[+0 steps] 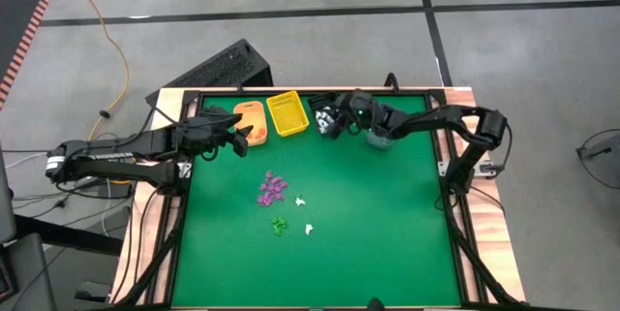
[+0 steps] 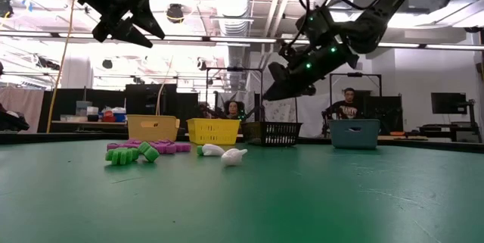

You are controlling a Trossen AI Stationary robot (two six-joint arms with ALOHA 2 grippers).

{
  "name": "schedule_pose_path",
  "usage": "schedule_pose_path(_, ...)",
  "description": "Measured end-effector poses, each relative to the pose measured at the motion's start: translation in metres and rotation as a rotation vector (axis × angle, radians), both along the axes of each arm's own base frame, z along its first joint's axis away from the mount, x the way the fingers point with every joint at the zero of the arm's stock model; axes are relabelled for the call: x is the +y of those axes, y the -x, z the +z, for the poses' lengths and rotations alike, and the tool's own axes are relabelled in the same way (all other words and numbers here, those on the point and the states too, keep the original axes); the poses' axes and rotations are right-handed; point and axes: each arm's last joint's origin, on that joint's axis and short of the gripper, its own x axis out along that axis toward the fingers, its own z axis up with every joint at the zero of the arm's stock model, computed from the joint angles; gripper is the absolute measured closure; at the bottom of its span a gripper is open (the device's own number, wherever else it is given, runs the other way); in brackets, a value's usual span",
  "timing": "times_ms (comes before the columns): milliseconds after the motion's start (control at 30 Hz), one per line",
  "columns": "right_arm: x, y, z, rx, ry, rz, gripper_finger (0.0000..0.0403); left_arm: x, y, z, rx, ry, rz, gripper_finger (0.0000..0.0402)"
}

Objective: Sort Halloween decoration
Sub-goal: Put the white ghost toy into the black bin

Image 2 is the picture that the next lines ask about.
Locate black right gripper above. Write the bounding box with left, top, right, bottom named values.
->
left=262, top=6, right=360, bottom=102

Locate black plastic basket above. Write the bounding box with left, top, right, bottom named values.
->
left=240, top=121, right=303, bottom=147

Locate small white ghost decoration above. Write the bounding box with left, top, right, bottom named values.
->
left=200, top=143, right=227, bottom=157
left=220, top=148, right=249, bottom=167

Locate white backdrop sheet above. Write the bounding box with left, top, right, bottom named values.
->
left=296, top=95, right=330, bottom=139

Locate person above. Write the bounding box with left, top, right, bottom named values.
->
left=325, top=86, right=360, bottom=120
left=225, top=100, right=246, bottom=121

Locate yellow plastic basket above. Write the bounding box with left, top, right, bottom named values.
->
left=186, top=117, right=242, bottom=146

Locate blue-grey plastic basket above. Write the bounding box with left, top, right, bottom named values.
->
left=327, top=118, right=381, bottom=150

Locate clear plastic tub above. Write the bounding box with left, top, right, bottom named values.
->
left=75, top=100, right=93, bottom=117

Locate orange plastic basket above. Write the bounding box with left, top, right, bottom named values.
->
left=126, top=114, right=181, bottom=143

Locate wooden side table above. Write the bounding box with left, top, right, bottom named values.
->
left=51, top=120, right=128, bottom=127

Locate green table mat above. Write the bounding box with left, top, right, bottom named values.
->
left=0, top=139, right=484, bottom=243

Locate pink curtain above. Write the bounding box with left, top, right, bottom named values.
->
left=0, top=86, right=45, bottom=134

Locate black desk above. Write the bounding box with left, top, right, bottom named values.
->
left=415, top=121, right=470, bottom=144

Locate black computer monitor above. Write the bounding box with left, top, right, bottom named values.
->
left=430, top=92, right=468, bottom=115

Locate black monitor stand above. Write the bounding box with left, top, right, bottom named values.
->
left=455, top=98, right=484, bottom=144

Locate black robot station frame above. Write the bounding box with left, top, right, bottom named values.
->
left=328, top=71, right=383, bottom=120
left=205, top=67, right=265, bottom=123

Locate yellow hanging cable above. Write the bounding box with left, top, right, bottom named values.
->
left=45, top=0, right=75, bottom=134
left=155, top=51, right=175, bottom=117

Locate black partition wall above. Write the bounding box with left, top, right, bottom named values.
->
left=37, top=83, right=200, bottom=135

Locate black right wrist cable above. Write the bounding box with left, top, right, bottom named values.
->
left=297, top=0, right=375, bottom=13

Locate silver ventilation duct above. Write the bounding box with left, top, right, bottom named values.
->
left=210, top=0, right=253, bottom=89

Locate black metal table frame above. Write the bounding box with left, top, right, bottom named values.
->
left=0, top=132, right=484, bottom=154

